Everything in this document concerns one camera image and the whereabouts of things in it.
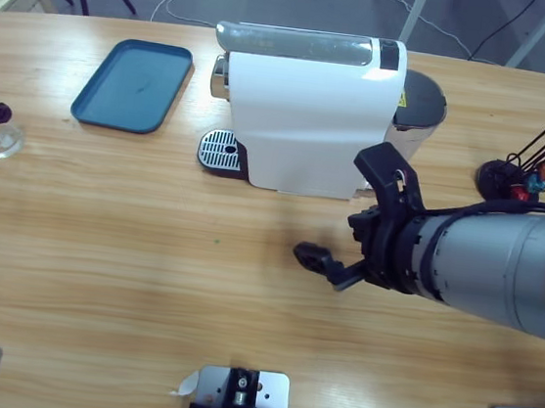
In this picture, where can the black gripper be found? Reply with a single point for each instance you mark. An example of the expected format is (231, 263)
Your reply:
(395, 252)

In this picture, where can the white capsule coffee machine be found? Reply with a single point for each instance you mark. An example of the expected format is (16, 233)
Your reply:
(311, 120)

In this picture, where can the teal plastic tray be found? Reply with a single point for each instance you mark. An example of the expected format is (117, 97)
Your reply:
(133, 85)

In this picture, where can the teal coffee capsule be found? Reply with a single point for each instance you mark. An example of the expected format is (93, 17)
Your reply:
(533, 182)

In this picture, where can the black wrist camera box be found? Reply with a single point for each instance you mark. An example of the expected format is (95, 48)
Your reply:
(380, 164)

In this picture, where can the red coffee capsule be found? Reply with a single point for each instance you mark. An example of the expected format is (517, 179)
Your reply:
(519, 193)

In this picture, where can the white paper tag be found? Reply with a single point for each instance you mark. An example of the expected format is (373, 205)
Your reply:
(188, 384)

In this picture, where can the white metal frame leg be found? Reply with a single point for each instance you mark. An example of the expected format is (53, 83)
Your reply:
(418, 9)
(538, 35)

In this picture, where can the black capsule holder with rods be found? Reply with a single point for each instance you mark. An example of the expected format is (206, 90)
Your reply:
(492, 175)

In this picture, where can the grey mount with dark post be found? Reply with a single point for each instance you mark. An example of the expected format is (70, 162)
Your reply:
(240, 397)

